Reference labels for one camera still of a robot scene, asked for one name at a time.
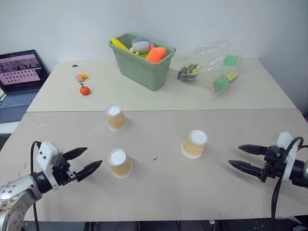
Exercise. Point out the yellow toy banana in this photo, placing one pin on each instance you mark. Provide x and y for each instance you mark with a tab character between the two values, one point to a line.
118	43

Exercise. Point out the pink toy fruit slice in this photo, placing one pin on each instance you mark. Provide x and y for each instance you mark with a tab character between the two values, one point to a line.
78	78

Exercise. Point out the orange plush toy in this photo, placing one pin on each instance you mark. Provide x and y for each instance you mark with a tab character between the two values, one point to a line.
155	55

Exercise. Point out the clear plastic bag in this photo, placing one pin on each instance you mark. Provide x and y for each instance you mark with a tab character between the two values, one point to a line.
209	62

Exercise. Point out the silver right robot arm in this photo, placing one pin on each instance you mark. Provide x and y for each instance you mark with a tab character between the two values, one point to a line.
299	172

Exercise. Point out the black and yellow toy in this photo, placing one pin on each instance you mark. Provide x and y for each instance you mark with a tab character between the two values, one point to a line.
188	72

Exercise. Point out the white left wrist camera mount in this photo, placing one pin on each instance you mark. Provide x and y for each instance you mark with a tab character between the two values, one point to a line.
47	154

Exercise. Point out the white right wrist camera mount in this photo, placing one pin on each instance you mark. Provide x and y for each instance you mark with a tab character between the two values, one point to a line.
284	139

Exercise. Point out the green square sponge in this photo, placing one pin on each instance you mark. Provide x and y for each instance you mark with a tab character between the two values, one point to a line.
230	60

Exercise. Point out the open laptop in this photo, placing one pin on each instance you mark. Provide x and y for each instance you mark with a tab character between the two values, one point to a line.
19	72

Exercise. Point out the orange toy fruit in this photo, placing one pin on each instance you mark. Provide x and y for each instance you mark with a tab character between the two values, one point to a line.
85	90

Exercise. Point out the grey plush stone toy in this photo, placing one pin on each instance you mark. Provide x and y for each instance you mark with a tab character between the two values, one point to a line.
140	47

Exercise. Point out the green plastic bin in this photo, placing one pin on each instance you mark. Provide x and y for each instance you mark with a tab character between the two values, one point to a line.
142	69

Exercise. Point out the lime green toy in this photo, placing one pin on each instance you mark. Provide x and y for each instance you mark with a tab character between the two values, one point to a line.
144	55

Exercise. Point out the yellow orange toy slice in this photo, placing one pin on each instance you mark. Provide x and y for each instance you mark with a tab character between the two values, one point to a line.
84	75

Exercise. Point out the tan paper cup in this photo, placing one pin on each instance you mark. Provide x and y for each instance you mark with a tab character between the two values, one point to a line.
116	119
119	164
194	145

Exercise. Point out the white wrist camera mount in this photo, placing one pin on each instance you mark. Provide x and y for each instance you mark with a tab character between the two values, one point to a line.
284	139
47	154

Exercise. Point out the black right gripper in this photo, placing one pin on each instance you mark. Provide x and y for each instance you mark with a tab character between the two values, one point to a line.
273	166

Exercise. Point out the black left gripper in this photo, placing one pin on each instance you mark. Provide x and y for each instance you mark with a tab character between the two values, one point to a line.
61	174

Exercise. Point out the green and red toy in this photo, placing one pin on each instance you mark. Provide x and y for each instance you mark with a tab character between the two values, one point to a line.
221	84

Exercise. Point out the yellow sponge block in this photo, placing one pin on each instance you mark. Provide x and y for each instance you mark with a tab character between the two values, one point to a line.
232	76

